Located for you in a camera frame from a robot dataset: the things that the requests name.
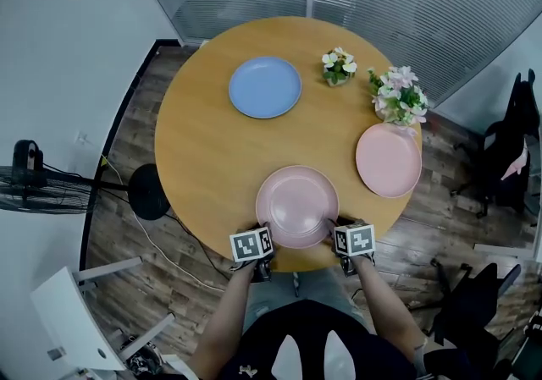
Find large pink flower pot plant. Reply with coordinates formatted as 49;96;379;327
367;65;429;127

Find white floor cable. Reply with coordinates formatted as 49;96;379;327
100;153;228;293

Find blue plate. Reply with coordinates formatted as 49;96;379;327
228;56;303;120

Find person's black shirt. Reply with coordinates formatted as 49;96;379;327
218;299;418;380

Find salmon pink plate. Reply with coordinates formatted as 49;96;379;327
355;122;423;199

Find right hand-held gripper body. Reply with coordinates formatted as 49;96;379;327
333;217;378;278

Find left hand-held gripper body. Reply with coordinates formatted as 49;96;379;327
229;223;277;284

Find patterned bag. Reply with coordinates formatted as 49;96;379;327
124;342;164;377

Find black standing fan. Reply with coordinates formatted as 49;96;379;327
0;139;172;222

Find mauve pink plate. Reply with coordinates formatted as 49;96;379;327
255;165;340;250

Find person's right forearm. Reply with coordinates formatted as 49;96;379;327
351;254;429;376

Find person's left forearm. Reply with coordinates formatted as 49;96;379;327
185;260;260;380

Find small white flower pot plant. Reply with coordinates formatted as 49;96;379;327
321;46;358;88

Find black office chair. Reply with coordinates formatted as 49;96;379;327
425;257;523;348
451;69;542;219

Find white desk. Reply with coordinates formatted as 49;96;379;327
29;256;176;372

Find black floor cable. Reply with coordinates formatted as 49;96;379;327
165;212;238;278

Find pink cloth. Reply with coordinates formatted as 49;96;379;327
500;137;531;182

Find person's grey jeans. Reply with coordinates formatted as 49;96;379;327
242;269;370;333

